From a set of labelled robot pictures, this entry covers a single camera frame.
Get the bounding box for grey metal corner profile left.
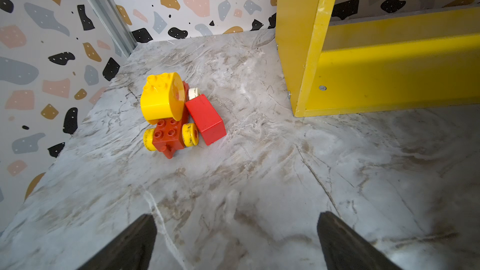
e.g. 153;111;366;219
88;0;137;58

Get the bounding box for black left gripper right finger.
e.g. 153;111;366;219
317;211;400;270

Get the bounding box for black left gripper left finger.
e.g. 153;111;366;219
80;214;157;270

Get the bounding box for yellow shelf pink blue boards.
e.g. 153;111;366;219
276;0;480;118

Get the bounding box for red yellow toy block vehicle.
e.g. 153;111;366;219
140;72;226;159

